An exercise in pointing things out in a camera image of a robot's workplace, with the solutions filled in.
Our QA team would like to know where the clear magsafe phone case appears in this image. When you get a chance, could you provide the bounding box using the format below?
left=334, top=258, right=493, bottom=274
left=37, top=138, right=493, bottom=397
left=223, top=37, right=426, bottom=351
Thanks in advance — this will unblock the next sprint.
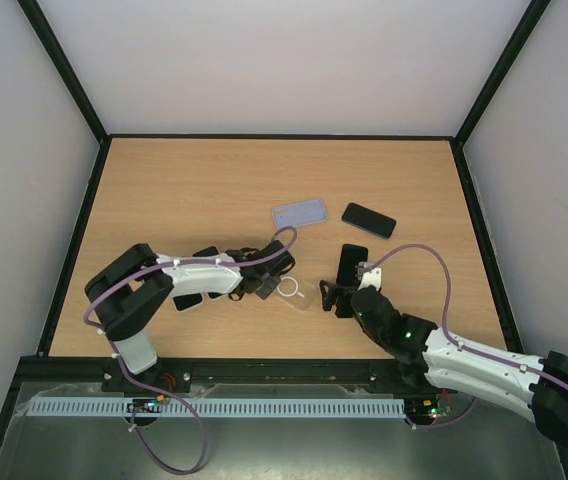
left=275, top=275, right=318, bottom=311

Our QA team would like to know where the black phone blue edge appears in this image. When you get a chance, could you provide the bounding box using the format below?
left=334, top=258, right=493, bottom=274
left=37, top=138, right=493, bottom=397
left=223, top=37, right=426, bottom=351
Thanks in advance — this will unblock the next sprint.
left=341, top=202, right=397, bottom=239

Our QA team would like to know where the lilac phone case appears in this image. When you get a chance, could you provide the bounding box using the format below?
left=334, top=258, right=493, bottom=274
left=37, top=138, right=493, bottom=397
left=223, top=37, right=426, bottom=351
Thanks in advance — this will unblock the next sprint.
left=271, top=199, right=328, bottom=229

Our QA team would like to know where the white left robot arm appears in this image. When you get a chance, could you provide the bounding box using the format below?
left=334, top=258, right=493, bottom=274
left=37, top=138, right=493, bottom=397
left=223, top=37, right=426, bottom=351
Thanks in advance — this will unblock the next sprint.
left=84, top=240, right=296, bottom=375

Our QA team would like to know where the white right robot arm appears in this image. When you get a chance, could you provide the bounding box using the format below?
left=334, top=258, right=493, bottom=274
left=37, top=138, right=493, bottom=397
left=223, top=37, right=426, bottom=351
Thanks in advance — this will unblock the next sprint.
left=319, top=281, right=568, bottom=448

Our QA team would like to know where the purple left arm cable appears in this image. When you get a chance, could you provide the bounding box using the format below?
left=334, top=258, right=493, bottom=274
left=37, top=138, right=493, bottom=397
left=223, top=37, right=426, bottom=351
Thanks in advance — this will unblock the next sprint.
left=85, top=225, right=299, bottom=331

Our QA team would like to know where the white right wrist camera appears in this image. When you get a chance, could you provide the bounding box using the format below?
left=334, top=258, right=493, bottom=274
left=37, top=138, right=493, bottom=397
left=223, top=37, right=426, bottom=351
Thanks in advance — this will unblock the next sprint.
left=356, top=262, right=382, bottom=292

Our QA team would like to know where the black enclosure frame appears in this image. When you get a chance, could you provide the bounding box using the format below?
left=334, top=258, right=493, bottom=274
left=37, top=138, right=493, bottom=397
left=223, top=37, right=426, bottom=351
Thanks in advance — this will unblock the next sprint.
left=0, top=0, right=568, bottom=480

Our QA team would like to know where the light blue cable duct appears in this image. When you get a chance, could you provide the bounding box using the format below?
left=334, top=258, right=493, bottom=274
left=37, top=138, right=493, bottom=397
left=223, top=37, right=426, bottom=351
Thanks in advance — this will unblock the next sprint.
left=26, top=397, right=405, bottom=419

